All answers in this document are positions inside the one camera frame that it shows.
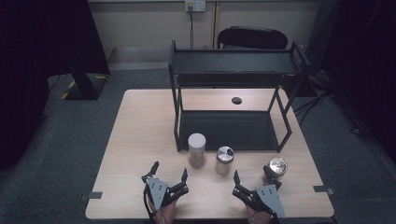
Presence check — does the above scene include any white lid glass jar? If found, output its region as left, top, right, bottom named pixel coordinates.
left=187, top=133, right=207, bottom=169

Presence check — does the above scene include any dark curtain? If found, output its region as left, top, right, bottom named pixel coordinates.
left=320, top=0, right=396, bottom=162
left=0, top=0, right=110, bottom=171

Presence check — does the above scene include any person's left hand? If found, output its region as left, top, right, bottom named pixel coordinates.
left=150, top=201, right=178, bottom=224

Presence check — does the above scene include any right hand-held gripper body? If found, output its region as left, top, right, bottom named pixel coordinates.
left=232, top=184, right=288, bottom=218

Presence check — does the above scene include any black floor cable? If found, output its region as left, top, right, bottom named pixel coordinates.
left=293, top=90, right=332, bottom=126

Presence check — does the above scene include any silver metal can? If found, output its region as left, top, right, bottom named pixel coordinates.
left=262, top=157, right=289, bottom=185

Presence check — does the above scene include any grey tape strip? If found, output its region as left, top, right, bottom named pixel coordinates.
left=312, top=185, right=336, bottom=196
left=79, top=191, right=104, bottom=202

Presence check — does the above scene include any black chair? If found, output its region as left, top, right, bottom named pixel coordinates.
left=217, top=25, right=289, bottom=50

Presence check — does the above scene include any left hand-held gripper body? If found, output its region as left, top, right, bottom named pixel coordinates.
left=141, top=174, right=190, bottom=212

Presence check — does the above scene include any black wall socket cable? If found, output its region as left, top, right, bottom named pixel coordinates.
left=189, top=7, right=194, bottom=50

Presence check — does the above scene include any silver lid glass jar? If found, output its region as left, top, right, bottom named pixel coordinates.
left=215, top=146, right=235, bottom=176

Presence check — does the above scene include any black metal shelf rack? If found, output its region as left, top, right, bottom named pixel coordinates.
left=167, top=39, right=312, bottom=153

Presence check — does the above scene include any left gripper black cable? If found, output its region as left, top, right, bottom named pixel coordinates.
left=142, top=185, right=157, bottom=224

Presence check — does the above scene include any white wall socket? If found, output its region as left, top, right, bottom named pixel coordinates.
left=184, top=0, right=206, bottom=13

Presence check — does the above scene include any black stand base yellow tape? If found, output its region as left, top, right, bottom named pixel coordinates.
left=60, top=73, right=110, bottom=101

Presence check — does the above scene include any person's right hand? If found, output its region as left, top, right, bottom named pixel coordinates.
left=246, top=204, right=272, bottom=224

